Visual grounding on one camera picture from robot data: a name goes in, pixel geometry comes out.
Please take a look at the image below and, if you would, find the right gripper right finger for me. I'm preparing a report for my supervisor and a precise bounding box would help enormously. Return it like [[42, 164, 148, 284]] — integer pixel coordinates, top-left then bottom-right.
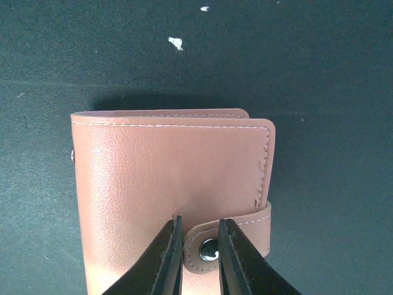
[[218, 219, 300, 295]]

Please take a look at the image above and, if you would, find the pink leather card holder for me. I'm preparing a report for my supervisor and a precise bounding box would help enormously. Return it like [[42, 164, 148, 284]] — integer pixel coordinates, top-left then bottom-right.
[[71, 109, 276, 294]]

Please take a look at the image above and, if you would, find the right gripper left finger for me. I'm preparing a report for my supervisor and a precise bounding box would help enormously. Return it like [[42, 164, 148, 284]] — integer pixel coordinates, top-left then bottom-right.
[[106, 215, 183, 295]]

